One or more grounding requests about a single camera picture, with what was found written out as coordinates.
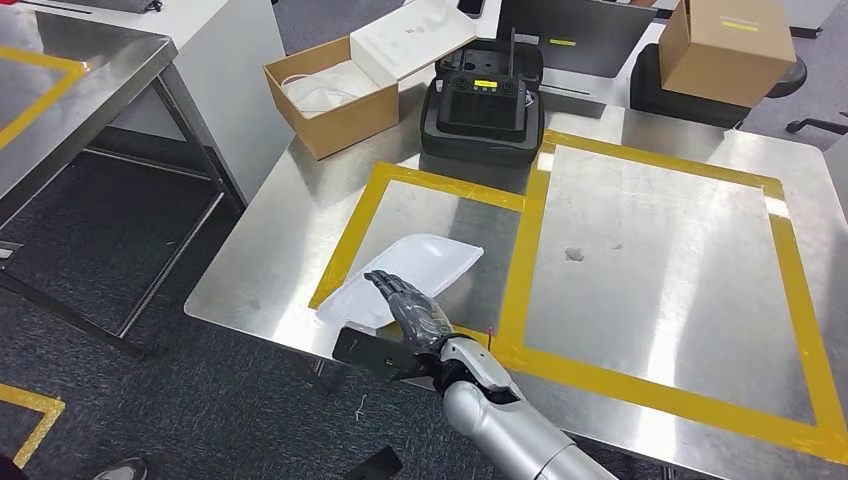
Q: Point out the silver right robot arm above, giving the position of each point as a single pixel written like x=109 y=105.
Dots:
x=503 y=430

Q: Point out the small yellow table tape rectangle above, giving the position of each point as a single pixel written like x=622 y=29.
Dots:
x=353 y=225

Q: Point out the black foam carry case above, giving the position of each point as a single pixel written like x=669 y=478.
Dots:
x=484 y=149

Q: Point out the stainless steel workbench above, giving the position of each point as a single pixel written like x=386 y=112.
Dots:
x=99 y=86
x=278 y=265

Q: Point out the white box lid insert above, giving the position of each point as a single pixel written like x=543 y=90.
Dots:
x=411 y=40

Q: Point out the black round stool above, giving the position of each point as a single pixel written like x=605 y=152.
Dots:
x=788 y=79

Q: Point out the black smartphone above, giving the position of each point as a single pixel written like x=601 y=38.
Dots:
x=470 y=6

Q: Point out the open brown cardboard box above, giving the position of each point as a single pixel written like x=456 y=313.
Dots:
x=344 y=129

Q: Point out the yellow floor tape square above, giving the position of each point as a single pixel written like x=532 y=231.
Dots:
x=41 y=430

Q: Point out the black remote controller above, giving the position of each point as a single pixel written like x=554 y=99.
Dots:
x=480 y=112

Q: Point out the closed brown cardboard box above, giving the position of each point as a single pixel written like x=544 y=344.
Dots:
x=722 y=60

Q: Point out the white packaged item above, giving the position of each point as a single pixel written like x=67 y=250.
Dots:
x=331 y=89

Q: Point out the white plastic car part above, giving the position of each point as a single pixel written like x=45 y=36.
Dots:
x=424 y=258

